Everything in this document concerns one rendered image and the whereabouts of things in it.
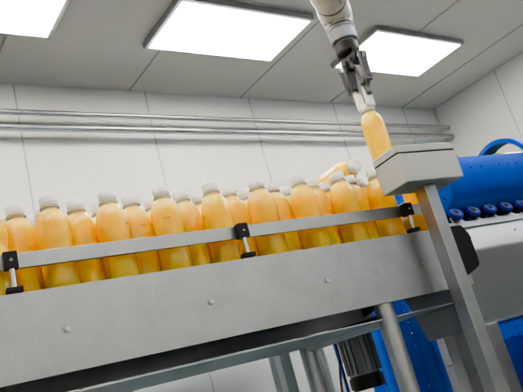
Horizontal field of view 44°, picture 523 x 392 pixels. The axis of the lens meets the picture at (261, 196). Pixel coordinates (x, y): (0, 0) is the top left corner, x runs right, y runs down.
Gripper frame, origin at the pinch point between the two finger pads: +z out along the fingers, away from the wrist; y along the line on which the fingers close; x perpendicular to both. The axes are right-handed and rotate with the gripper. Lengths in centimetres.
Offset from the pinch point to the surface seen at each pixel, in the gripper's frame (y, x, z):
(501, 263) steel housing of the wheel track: -4, -28, 58
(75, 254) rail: -13, 98, 41
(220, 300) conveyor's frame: -15, 70, 56
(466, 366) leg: 13, -17, 84
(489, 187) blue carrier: -4.1, -34.7, 34.0
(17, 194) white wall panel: 335, 51, -108
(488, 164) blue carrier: -5.6, -36.0, 26.9
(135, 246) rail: -13, 85, 41
